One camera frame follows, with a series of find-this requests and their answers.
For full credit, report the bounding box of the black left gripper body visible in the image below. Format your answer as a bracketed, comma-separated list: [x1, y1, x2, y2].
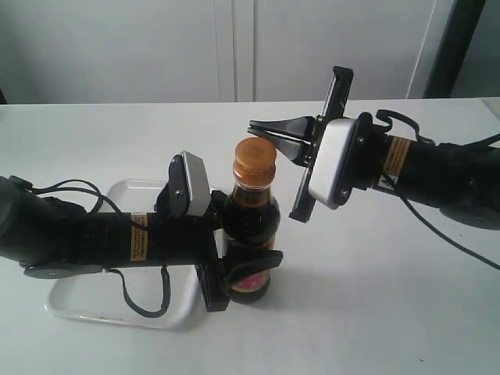
[148, 155, 229, 313]

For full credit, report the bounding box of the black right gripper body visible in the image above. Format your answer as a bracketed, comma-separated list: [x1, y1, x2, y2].
[289, 66, 389, 223]

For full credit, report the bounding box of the dark soy sauce bottle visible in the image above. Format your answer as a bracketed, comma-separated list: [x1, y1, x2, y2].
[221, 137, 282, 305]

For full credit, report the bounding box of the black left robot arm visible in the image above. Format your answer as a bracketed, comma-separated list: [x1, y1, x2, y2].
[1, 152, 283, 318]

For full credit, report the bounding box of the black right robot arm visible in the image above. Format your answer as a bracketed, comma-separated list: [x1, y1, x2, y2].
[248, 66, 499, 230]

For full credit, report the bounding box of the white rectangular plastic tray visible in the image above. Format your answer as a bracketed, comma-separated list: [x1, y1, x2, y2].
[45, 180, 207, 331]

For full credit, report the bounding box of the white cabinet with doors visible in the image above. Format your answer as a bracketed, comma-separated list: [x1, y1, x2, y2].
[1, 1, 453, 104]

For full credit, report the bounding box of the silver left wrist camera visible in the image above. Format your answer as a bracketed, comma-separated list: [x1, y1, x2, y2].
[180, 150, 211, 217]

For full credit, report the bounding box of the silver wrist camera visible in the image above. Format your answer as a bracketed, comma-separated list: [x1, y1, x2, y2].
[180, 150, 211, 217]
[309, 119, 355, 209]

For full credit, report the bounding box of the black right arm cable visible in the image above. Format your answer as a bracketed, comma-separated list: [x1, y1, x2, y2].
[375, 109, 500, 270]

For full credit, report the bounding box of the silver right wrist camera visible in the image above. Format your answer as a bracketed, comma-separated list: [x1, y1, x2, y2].
[309, 119, 355, 209]

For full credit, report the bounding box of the dark vertical post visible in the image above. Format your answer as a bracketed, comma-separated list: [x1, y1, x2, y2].
[423, 0, 486, 98]

